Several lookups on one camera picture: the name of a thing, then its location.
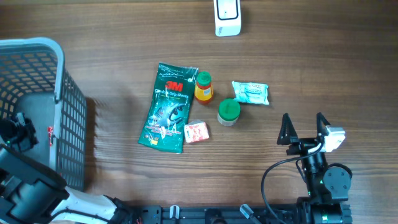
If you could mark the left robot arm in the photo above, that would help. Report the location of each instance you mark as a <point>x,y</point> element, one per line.
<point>34,193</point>

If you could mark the green lid glass jar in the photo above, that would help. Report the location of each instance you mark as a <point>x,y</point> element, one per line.
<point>228,112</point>

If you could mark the red sauce bottle green cap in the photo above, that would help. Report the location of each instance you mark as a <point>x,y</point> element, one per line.
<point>204,89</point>

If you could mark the light green tissue packet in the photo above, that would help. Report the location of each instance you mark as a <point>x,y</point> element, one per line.
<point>252,93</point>

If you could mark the green 3M gloves packet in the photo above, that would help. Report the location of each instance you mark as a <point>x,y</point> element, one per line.
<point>170,106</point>

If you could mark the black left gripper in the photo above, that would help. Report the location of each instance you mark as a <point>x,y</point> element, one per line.
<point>28,139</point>

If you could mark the red white small packet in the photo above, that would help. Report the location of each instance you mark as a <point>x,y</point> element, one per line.
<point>196,131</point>

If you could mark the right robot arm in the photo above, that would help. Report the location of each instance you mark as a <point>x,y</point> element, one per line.
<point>327,184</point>

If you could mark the white barcode scanner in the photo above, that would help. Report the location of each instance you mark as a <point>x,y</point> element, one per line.
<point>228,20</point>

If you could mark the grey plastic mesh basket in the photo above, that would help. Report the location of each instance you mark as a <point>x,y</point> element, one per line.
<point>34,81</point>

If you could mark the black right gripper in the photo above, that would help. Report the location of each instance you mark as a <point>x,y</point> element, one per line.
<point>300,144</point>

